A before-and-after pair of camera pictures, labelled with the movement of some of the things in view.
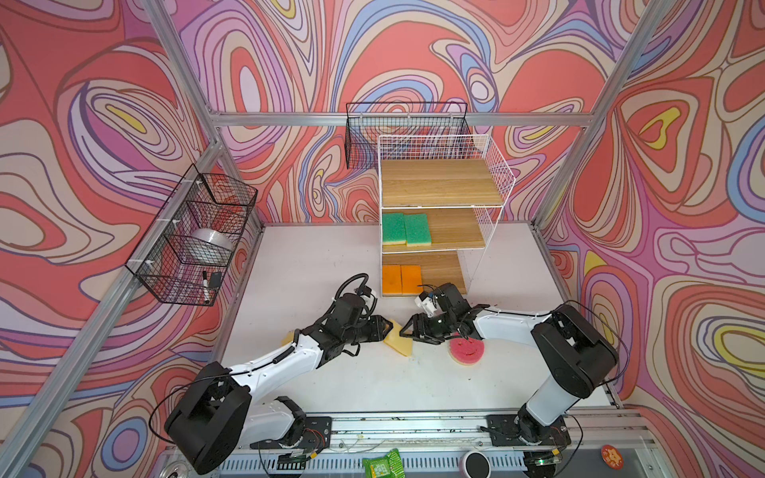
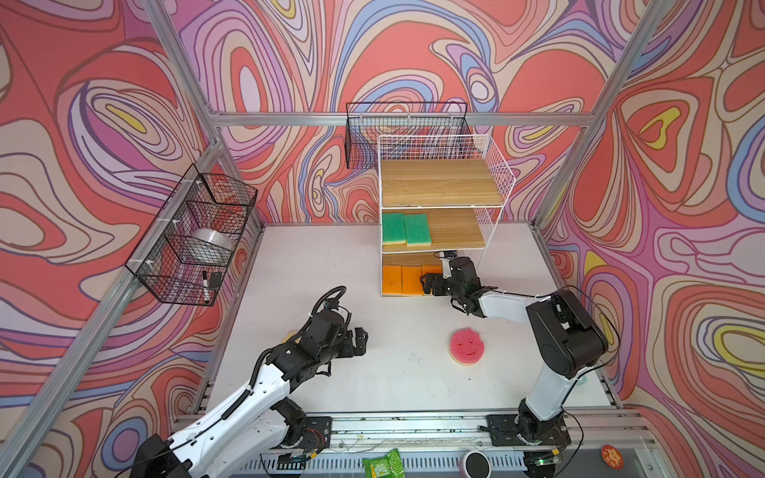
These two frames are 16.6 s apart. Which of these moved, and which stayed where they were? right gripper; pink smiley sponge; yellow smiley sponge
Moved: right gripper
Stayed: pink smiley sponge; yellow smiley sponge
